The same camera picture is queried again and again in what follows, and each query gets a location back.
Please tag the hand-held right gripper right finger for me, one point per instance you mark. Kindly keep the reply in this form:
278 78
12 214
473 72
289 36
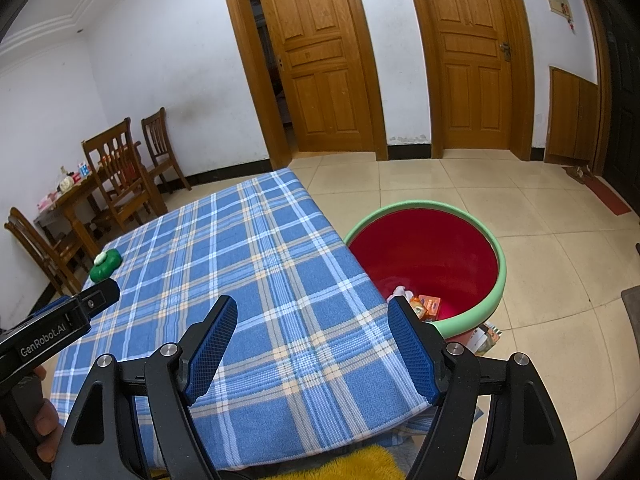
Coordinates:
415 350

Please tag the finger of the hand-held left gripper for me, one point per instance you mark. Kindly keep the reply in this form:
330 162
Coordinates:
100 295
52 306

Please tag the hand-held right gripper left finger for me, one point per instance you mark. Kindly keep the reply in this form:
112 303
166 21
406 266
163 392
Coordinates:
210 345

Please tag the orange cardboard box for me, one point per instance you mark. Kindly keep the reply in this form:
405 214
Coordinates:
430 306

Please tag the pink white packet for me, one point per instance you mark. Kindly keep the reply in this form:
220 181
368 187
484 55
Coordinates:
401 294

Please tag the red bin with green rim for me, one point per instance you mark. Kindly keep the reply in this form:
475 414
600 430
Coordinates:
425 245

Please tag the person's left hand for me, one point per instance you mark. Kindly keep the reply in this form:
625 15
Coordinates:
47 430

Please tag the green clover-shaped box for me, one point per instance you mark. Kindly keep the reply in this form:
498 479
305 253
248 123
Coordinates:
107 267

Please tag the printed cardboard box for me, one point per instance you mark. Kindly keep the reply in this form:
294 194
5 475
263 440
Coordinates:
482 340

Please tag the wooden dining chair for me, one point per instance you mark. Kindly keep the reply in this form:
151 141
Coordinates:
107 145
155 132
30 240

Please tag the blue plaid tablecloth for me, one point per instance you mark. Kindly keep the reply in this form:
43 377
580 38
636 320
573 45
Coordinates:
260 260

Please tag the wooden dining table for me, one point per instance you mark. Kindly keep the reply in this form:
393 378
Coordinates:
75 195

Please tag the white round jar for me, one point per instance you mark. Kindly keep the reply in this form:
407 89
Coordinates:
65 183

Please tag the blue white carton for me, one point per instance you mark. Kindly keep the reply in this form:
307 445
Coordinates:
83 169

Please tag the yellow fluffy cushion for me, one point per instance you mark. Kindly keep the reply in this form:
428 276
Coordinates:
355 465

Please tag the brown floor mat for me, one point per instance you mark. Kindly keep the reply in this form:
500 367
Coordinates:
632 305

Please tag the red doormat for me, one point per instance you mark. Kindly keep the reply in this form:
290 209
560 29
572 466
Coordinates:
607 195

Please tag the closed wooden door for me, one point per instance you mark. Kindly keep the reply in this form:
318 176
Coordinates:
470 75

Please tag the low wooden cabinet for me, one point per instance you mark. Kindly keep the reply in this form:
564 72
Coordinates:
570 115

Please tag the open wooden door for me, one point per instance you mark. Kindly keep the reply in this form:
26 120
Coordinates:
320 70

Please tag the dark metal door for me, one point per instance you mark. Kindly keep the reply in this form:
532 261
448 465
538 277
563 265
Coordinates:
625 110

